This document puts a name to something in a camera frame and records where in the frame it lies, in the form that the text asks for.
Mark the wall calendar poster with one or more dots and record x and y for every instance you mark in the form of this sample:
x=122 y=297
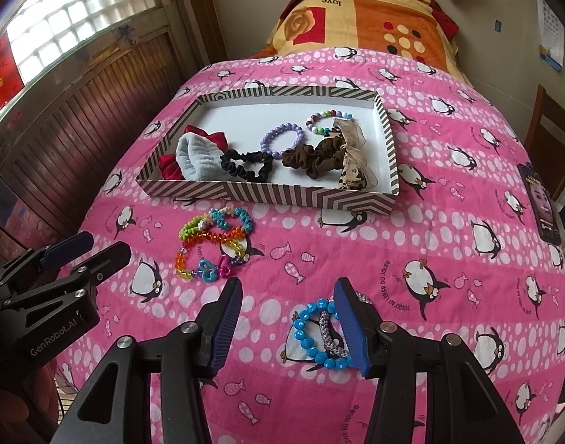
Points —
x=551 y=36

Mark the striped cardboard box tray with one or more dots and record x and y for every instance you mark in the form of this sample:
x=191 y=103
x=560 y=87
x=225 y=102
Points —
x=275 y=119

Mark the brown scrunchie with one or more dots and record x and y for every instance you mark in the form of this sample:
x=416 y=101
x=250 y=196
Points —
x=316 y=161

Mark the black scrunchie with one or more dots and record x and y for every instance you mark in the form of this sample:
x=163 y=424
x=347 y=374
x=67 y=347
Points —
x=251 y=167

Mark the red paper banner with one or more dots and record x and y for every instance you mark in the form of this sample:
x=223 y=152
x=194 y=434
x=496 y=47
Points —
x=10 y=80

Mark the pink penguin blanket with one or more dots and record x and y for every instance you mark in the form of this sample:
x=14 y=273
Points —
x=459 y=253

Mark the wooden chair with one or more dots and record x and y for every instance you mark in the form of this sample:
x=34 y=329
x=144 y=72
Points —
x=545 y=142

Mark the black smartphone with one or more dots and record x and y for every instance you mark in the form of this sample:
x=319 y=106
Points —
x=540 y=204

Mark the light blue fluffy scrunchie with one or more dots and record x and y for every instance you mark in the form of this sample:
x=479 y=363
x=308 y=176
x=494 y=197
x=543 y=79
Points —
x=199 y=158

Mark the wooden panelled door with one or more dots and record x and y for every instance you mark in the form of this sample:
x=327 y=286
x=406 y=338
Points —
x=56 y=154

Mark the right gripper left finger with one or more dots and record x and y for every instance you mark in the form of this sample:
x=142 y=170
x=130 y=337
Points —
x=218 y=321

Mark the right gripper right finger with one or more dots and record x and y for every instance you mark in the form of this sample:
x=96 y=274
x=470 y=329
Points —
x=360 y=322

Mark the leopard ribbon hair bow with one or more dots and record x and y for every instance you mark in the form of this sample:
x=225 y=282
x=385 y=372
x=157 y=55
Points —
x=356 y=174

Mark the red velvet bow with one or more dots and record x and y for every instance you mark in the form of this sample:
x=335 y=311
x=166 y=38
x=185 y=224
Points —
x=168 y=166

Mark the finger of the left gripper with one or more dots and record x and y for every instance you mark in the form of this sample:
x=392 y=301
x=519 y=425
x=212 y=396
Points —
x=102 y=261
x=69 y=249

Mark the orange floral folded quilt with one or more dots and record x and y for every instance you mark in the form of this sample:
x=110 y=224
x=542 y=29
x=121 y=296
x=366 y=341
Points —
x=416 y=29

